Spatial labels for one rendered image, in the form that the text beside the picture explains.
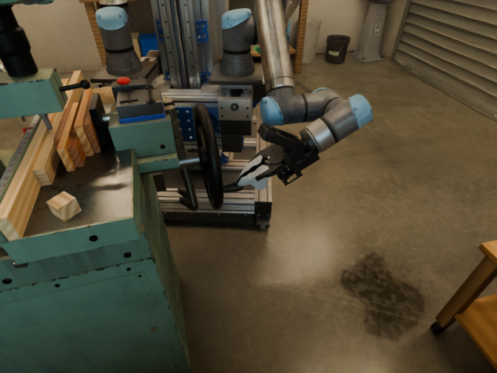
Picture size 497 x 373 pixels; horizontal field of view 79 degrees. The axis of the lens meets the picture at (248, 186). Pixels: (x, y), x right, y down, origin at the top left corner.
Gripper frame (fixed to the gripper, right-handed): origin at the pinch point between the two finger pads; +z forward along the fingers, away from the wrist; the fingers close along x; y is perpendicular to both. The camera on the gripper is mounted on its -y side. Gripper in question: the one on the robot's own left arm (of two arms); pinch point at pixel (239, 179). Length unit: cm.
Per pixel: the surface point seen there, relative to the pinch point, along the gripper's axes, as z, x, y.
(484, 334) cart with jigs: -39, -34, 94
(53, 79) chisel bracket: 18.1, 10.1, -39.2
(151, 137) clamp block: 11.0, 6.6, -19.4
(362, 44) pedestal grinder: -180, 301, 172
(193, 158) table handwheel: 8.0, 10.4, -6.3
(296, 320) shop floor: 20, -3, 82
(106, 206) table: 20.1, -12.2, -21.8
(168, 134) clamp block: 7.4, 6.6, -17.5
